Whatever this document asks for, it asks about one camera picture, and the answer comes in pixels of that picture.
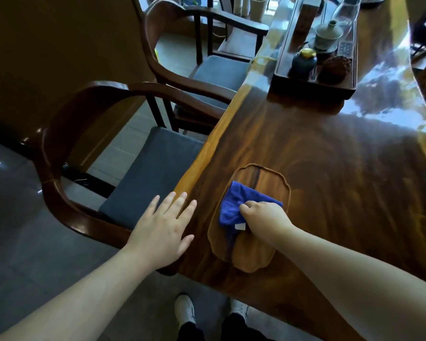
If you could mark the person's right forearm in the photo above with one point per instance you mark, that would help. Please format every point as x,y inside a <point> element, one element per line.
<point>358,284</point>

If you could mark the small grey rectangular coaster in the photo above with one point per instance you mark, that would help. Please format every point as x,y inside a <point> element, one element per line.
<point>345,48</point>

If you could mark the clear glass pitcher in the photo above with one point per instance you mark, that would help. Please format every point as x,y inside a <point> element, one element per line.
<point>346,12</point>

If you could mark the person's right white shoe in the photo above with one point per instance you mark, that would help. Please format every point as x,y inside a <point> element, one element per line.
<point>238,308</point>

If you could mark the person's left thumb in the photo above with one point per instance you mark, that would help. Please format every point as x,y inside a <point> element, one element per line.
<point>186,243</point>

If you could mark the blue seat cushion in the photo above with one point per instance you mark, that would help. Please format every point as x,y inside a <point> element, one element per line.
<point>156,173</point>
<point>220,74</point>

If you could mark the person's left little finger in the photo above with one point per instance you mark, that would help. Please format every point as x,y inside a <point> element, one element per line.
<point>152,207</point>

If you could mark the dark rectangular tea tray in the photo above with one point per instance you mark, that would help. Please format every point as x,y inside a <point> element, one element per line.
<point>305,85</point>

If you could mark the person's left white shoe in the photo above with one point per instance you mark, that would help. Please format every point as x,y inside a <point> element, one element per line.
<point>184,308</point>

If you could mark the dark wooden armchair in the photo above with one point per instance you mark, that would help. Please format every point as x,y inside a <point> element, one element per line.
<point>163,60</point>
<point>78,102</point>

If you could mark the grey lidded tea bowl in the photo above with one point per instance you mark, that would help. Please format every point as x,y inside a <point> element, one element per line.
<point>327,33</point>

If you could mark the person's right hand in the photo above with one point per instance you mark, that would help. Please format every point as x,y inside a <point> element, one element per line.
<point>268,221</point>

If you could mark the person's left forearm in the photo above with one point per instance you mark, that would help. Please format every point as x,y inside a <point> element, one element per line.
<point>85,298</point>

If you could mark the brown wooden box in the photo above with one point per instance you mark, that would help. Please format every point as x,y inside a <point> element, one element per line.
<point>308,19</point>

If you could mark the small wooden serving tray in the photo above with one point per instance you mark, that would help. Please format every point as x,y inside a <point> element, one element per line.
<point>262,181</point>

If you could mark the blue cleaning cloth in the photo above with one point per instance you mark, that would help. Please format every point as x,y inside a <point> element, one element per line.
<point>234,205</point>

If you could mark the white cylindrical vase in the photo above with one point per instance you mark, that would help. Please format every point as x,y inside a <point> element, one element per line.
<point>258,7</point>

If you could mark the person's right fingers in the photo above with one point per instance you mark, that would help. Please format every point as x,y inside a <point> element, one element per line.
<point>250,211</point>

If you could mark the dark jar with yellow lid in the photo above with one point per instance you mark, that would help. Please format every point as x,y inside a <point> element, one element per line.
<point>303,63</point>

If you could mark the person's black trousers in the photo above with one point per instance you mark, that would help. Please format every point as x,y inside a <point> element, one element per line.
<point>234,330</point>

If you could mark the dark square wooden chair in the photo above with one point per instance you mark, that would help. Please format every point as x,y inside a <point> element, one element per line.
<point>234,35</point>

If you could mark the person's left hand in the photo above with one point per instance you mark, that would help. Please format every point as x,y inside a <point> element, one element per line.
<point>159,237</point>

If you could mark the person's left middle finger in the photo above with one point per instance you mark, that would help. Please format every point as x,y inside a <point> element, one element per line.
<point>177,205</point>

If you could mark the person's white shoe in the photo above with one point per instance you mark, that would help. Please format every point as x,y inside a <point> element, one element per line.
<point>238,308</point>
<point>184,308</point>

